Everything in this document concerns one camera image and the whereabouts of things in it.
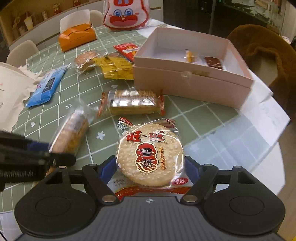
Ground small yellow candy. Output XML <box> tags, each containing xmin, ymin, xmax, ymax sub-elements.
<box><xmin>186</xmin><ymin>49</ymin><xmax>195</xmax><ymax>63</ymax></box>

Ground rabbit face plastic bag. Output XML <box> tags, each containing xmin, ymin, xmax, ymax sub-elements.
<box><xmin>103</xmin><ymin>0</ymin><xmax>150</xmax><ymax>30</ymax></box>

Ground blue snack packet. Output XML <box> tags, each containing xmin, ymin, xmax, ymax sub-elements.
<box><xmin>25</xmin><ymin>65</ymin><xmax>70</xmax><ymax>108</ymax></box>

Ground white paper sheet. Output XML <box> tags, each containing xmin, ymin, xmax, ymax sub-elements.
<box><xmin>240</xmin><ymin>69</ymin><xmax>291</xmax><ymax>130</ymax></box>

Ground beige dining chair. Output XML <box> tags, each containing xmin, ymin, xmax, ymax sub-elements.
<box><xmin>6</xmin><ymin>40</ymin><xmax>39</xmax><ymax>68</ymax></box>
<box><xmin>90</xmin><ymin>10</ymin><xmax>103</xmax><ymax>28</ymax></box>

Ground green checkered tablecloth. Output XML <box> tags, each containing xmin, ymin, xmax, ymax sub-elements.
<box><xmin>0</xmin><ymin>22</ymin><xmax>273</xmax><ymax>214</ymax></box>

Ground orange tissue pack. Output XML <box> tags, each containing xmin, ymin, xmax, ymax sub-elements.
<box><xmin>58</xmin><ymin>9</ymin><xmax>97</xmax><ymax>53</ymax></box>

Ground yellow snack packets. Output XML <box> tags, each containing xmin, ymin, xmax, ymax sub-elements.
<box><xmin>92</xmin><ymin>56</ymin><xmax>134</xmax><ymax>80</ymax></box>

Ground square cracker stack pack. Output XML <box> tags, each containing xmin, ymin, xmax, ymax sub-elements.
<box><xmin>97</xmin><ymin>89</ymin><xmax>165</xmax><ymax>116</ymax></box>

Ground white paper bag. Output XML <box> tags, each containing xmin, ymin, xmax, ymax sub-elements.
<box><xmin>0</xmin><ymin>62</ymin><xmax>42</xmax><ymax>132</ymax></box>

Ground red snack packet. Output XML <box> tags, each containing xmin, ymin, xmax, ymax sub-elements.
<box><xmin>113</xmin><ymin>43</ymin><xmax>140</xmax><ymax>62</ymax></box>

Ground long biscuit roll pack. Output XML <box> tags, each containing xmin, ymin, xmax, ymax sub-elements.
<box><xmin>46</xmin><ymin>101</ymin><xmax>98</xmax><ymax>176</ymax></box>

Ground brown fuzzy blanket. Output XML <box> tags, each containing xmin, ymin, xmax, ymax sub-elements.
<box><xmin>227</xmin><ymin>25</ymin><xmax>295</xmax><ymax>118</ymax></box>

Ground small dark chocolate packet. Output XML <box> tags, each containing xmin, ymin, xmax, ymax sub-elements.
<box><xmin>204</xmin><ymin>56</ymin><xmax>223</xmax><ymax>70</ymax></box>

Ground round bread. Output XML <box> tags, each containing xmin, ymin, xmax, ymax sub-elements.
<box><xmin>74</xmin><ymin>50</ymin><xmax>100</xmax><ymax>75</ymax></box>

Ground round rice cracker pack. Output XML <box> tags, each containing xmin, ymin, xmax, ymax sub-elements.
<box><xmin>108</xmin><ymin>118</ymin><xmax>193</xmax><ymax>200</ymax></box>

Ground pink cardboard box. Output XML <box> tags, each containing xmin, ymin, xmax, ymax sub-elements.
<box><xmin>133</xmin><ymin>27</ymin><xmax>253</xmax><ymax>109</ymax></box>

